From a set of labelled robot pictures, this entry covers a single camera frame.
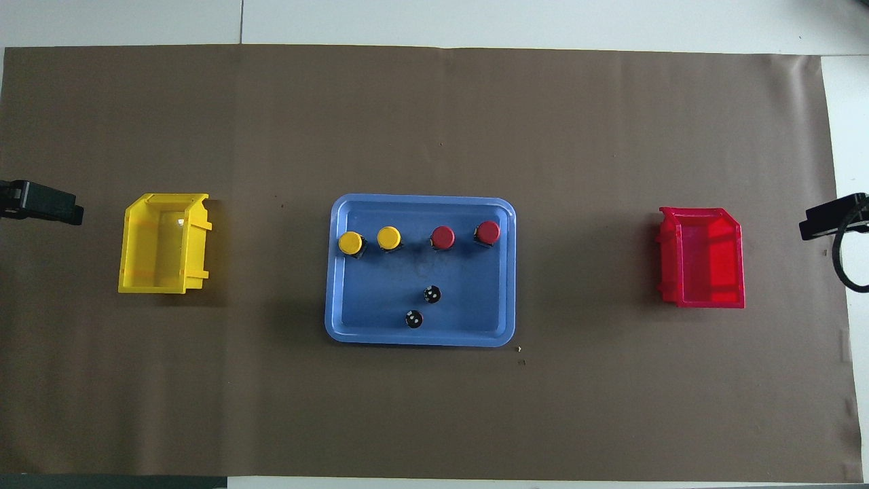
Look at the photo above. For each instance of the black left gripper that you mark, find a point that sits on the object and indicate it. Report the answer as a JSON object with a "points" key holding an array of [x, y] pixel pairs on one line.
{"points": [[12, 200]]}

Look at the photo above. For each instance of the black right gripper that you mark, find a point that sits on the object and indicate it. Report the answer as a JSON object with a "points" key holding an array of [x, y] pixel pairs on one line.
{"points": [[859, 214]]}

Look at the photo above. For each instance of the yellow push button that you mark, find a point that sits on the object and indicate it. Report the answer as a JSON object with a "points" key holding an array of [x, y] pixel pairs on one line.
{"points": [[350, 242], [388, 237]]}

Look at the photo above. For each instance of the red push button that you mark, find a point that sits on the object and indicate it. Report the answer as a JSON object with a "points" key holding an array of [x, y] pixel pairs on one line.
{"points": [[487, 231], [442, 237]]}

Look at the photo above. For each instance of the yellow plastic bin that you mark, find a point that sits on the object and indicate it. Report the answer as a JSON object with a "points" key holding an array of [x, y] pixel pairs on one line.
{"points": [[153, 255]]}

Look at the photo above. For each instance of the red plastic bin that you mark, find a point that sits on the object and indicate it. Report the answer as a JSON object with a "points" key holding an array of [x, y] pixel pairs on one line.
{"points": [[709, 272]]}

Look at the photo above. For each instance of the blue plastic tray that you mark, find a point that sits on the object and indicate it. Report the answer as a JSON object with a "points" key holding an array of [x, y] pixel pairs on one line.
{"points": [[380, 299]]}

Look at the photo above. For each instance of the black cylinder part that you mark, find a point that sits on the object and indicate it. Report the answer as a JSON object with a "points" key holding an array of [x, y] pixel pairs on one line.
{"points": [[414, 318], [432, 294]]}

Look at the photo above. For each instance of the brown paper table mat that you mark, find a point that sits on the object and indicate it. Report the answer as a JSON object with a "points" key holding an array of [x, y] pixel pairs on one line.
{"points": [[434, 102]]}

